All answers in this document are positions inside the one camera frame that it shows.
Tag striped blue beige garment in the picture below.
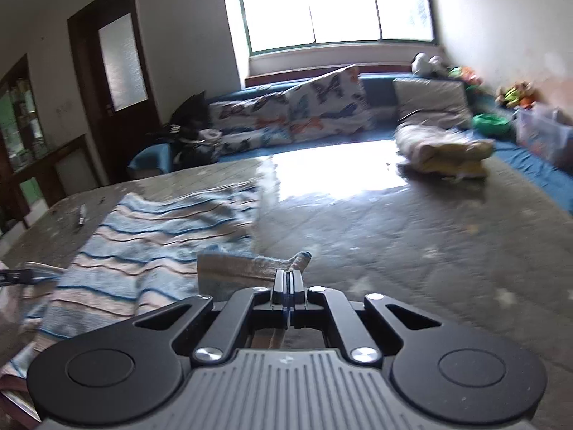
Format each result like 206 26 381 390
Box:
0 182 313 382

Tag black clear pen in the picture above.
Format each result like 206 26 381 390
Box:
77 204 87 227

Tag dark wooden display cabinet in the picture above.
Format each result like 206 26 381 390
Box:
1 56 103 234

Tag grey quilted star mat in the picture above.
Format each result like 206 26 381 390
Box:
4 141 572 429

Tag blue chair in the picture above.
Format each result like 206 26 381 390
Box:
128 144 173 179

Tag butterfly print pillow left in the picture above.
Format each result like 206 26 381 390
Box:
209 93 292 156

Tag butterfly print pillow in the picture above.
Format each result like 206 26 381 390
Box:
209 93 292 156
285 65 375 143

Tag folded beige yellow cloth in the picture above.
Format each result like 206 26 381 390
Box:
394 124 495 179

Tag butterfly print pillow right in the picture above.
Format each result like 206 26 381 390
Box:
285 65 375 143

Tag grey white cushion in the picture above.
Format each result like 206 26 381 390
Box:
393 78 473 130

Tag green plastic basin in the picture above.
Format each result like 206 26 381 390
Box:
472 114 512 138

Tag white black plush toy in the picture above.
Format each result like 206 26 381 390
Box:
412 52 449 78

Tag dark wooden door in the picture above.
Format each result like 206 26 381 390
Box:
67 0 161 183

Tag clear plastic storage box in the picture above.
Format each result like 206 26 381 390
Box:
516 103 572 170

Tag colourful plush toys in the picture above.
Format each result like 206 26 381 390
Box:
495 82 535 109

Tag window with green frame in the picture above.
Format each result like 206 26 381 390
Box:
239 0 435 54

